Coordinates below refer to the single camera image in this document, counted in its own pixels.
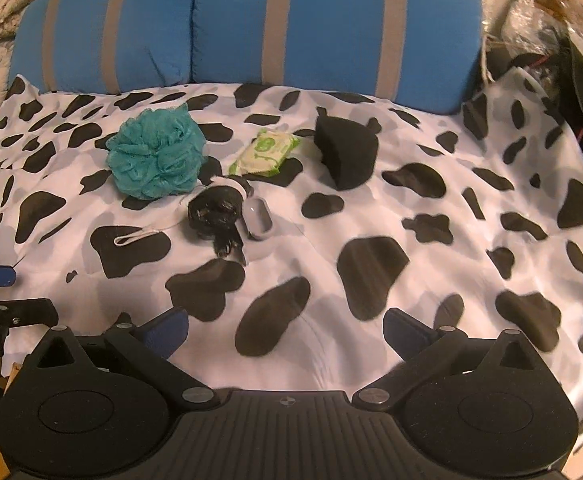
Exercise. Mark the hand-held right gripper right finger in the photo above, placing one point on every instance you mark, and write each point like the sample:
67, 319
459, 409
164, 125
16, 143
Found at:
400, 329

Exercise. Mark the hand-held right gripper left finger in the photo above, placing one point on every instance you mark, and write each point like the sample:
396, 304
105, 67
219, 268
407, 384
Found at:
177, 329

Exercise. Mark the teal mesh bath loofah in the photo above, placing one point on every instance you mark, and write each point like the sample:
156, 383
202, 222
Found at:
156, 152

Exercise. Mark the cow print blanket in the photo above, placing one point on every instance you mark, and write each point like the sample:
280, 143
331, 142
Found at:
421, 220

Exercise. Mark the small white case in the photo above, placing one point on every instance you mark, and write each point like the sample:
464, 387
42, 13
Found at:
257, 220

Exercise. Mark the black pouch case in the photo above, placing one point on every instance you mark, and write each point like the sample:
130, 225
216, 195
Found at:
344, 152

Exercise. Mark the green wet wipes packet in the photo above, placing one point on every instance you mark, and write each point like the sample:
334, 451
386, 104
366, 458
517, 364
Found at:
264, 152

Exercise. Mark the blue grey striped pillow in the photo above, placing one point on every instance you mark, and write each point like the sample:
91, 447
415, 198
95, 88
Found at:
331, 20
136, 25

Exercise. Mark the clear plastic bags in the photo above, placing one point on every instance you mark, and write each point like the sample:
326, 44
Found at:
516, 15

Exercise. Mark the wooden frame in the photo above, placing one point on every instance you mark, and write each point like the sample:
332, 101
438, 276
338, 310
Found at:
1, 410

